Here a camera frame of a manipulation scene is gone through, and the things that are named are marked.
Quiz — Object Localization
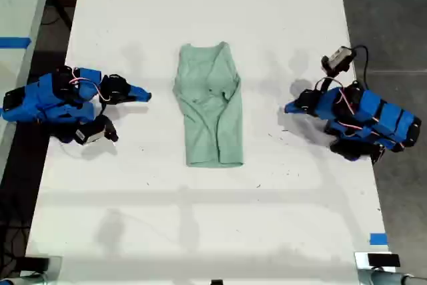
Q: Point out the pale green T-shirt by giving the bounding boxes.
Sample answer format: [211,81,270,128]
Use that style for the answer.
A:
[172,41,245,169]

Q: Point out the white side table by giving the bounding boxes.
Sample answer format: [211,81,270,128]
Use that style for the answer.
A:
[0,0,57,181]

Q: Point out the small blue tape patch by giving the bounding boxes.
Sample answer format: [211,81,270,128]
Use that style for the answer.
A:
[369,232,389,246]

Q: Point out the small black box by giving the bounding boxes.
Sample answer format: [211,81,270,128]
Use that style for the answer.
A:
[367,253,401,268]
[24,256,51,271]

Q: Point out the grey metal tube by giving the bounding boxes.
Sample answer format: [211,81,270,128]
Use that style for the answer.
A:
[358,270,427,285]

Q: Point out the short black camera stalk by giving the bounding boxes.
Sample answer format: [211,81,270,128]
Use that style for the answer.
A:
[320,70,338,91]

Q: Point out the black and grey camera box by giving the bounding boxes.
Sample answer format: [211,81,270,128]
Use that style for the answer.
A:
[320,45,356,74]

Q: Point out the black camera box with label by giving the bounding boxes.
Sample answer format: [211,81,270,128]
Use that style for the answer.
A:
[73,120,119,146]

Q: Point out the black camera cable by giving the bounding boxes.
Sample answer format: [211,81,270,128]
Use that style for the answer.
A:
[352,44,370,83]

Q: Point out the silver metal bracket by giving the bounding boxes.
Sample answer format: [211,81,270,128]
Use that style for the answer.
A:
[19,255,63,285]
[354,251,402,285]

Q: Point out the black floor cables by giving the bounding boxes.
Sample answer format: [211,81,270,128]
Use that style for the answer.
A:
[0,194,33,266]

